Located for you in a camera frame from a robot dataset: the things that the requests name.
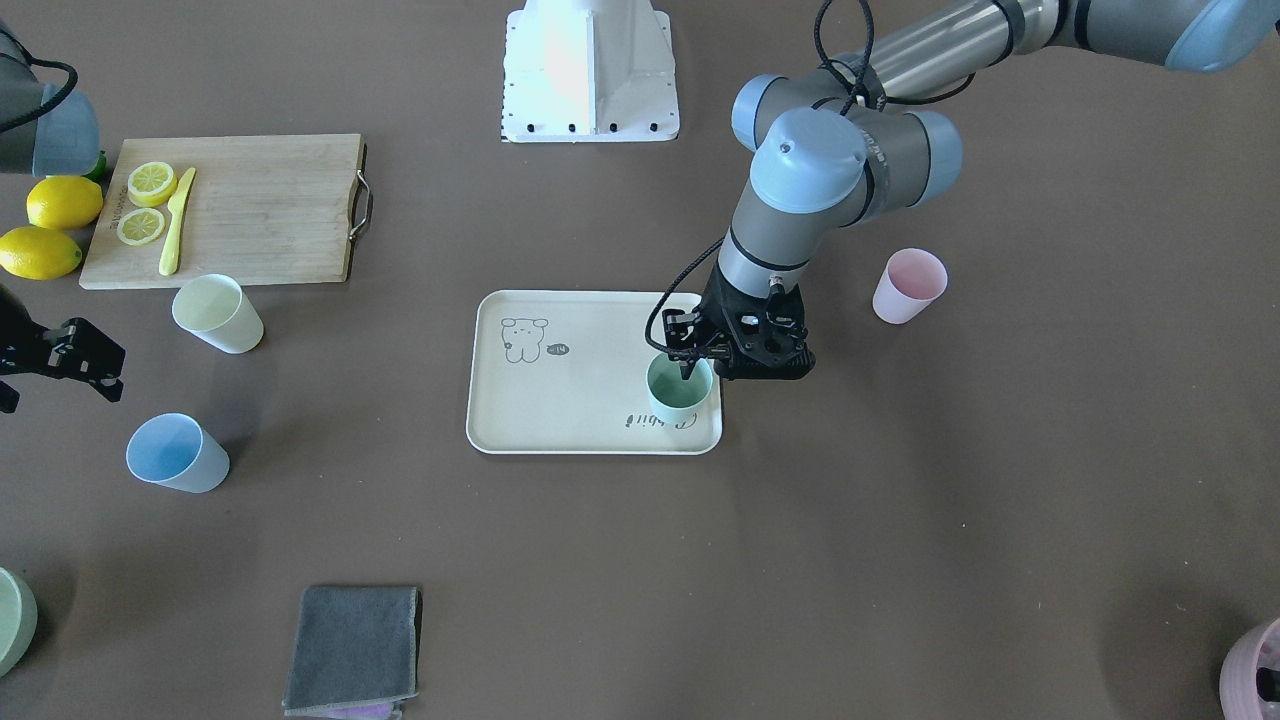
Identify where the green cup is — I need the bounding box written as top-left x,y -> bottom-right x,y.
645,354 -> 716,427

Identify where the green lime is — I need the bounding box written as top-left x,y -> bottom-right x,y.
83,150 -> 108,183

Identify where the lemon slice far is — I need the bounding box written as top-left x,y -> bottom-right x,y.
125,161 -> 178,208

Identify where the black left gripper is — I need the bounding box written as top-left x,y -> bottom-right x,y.
678,269 -> 817,380

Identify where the pink cup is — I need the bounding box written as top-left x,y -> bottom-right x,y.
872,249 -> 948,325

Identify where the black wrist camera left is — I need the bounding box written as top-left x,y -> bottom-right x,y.
660,307 -> 719,361

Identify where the yellow plastic knife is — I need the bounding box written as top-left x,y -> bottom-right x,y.
157,167 -> 197,277

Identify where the whole lemon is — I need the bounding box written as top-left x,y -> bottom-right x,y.
26,176 -> 104,231
1,225 -> 83,281

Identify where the grey folded cloth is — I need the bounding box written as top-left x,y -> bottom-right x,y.
282,585 -> 421,719

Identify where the cream yellow cup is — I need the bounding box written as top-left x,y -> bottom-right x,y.
172,274 -> 265,354

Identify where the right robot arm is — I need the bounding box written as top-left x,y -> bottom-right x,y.
1,26 -> 119,398

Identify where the cream rabbit tray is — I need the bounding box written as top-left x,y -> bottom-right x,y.
466,290 -> 723,455

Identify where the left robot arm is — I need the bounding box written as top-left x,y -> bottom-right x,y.
652,1 -> 1279,380

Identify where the lemon slice near handle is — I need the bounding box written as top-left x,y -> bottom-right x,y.
115,208 -> 168,247

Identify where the green bowl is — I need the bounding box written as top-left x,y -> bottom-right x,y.
0,568 -> 38,676

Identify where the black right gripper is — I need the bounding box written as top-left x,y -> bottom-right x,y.
1,286 -> 46,375

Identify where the pink bowl with ice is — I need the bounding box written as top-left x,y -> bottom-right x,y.
1219,619 -> 1279,719

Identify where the wooden cutting board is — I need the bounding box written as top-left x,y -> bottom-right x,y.
79,135 -> 371,290

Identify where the white pillar base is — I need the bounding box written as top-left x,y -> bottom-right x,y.
500,1 -> 681,143

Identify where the blue cup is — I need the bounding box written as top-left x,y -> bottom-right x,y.
125,413 -> 230,493

